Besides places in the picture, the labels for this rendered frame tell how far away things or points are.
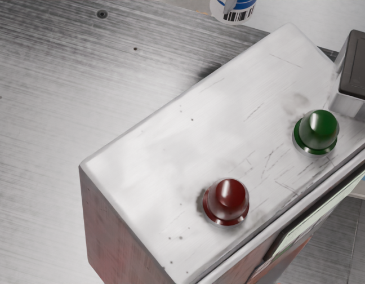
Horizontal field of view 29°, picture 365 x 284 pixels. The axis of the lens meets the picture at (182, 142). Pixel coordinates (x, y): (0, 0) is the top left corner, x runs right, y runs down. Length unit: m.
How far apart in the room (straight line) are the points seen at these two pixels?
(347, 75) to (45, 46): 0.85
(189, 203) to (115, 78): 0.80
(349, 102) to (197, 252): 0.13
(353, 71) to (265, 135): 0.06
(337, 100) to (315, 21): 0.88
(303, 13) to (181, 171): 0.92
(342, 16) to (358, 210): 0.37
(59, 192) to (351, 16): 0.61
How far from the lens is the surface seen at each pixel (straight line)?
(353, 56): 0.43
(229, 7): 1.04
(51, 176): 1.10
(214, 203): 0.38
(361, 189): 1.12
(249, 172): 0.40
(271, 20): 1.28
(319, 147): 0.41
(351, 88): 0.42
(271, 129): 0.42
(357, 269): 1.11
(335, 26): 1.30
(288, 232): 0.42
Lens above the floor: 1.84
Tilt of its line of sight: 63 degrees down
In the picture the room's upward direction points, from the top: 12 degrees clockwise
